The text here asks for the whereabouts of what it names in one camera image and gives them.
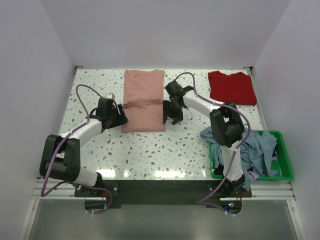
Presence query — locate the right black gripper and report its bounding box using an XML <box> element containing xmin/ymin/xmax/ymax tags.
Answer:
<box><xmin>162</xmin><ymin>99</ymin><xmax>184</xmax><ymax>125</ymax></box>

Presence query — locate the pink t shirt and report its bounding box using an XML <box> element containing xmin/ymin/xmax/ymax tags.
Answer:
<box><xmin>121</xmin><ymin>69</ymin><xmax>165</xmax><ymax>133</ymax></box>

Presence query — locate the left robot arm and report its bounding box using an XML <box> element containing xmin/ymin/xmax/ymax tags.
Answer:
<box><xmin>39</xmin><ymin>97</ymin><xmax>129</xmax><ymax>196</ymax></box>

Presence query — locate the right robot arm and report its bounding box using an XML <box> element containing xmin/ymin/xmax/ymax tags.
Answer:
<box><xmin>162</xmin><ymin>80</ymin><xmax>245</xmax><ymax>197</ymax></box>

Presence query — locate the folded red t shirt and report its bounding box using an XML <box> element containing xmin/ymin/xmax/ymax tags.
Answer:
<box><xmin>208</xmin><ymin>71</ymin><xmax>257</xmax><ymax>106</ymax></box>

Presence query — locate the black garment in bin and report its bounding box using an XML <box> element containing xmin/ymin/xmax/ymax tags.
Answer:
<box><xmin>213</xmin><ymin>164</ymin><xmax>224</xmax><ymax>176</ymax></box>

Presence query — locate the blue grey t shirt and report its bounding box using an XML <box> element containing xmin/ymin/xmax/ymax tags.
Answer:
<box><xmin>199</xmin><ymin>127</ymin><xmax>280</xmax><ymax>191</ymax></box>

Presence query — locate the lavender garment in bin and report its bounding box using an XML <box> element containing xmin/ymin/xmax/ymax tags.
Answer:
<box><xmin>247</xmin><ymin>170</ymin><xmax>260</xmax><ymax>181</ymax></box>

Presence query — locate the green plastic bin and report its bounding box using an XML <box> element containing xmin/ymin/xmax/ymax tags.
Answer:
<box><xmin>208</xmin><ymin>130</ymin><xmax>294</xmax><ymax>181</ymax></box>

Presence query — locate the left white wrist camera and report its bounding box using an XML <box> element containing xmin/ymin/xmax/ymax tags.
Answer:
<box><xmin>105</xmin><ymin>92</ymin><xmax>115</xmax><ymax>100</ymax></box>

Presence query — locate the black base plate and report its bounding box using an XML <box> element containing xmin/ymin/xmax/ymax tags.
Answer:
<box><xmin>74</xmin><ymin>180</ymin><xmax>252</xmax><ymax>214</ymax></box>

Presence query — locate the aluminium frame rail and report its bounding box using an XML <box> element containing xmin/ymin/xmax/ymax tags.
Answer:
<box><xmin>19</xmin><ymin>179</ymin><xmax>307</xmax><ymax>240</ymax></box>

